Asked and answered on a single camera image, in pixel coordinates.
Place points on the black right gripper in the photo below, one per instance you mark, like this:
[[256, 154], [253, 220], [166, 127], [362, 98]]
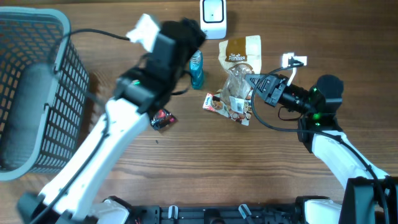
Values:
[[273, 98]]

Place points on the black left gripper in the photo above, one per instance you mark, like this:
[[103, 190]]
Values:
[[200, 35]]

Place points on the brown cookie bag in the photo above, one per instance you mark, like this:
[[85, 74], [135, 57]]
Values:
[[239, 57]]

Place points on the blue mouthwash bottle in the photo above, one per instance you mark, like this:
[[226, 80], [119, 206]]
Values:
[[196, 70]]

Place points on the red white small box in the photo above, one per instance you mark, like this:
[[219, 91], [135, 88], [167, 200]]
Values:
[[240, 111]]

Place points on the black red snack packet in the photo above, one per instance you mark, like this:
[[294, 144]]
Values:
[[163, 120]]

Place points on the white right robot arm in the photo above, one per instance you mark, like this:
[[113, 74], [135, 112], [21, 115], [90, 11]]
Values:
[[370, 193]]

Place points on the white barcode scanner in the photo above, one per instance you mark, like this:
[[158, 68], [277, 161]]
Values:
[[213, 18]]

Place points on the grey plastic mesh basket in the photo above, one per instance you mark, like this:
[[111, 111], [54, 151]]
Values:
[[42, 92]]

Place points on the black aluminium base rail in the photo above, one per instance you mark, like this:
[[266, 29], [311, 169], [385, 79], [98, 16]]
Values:
[[241, 214]]

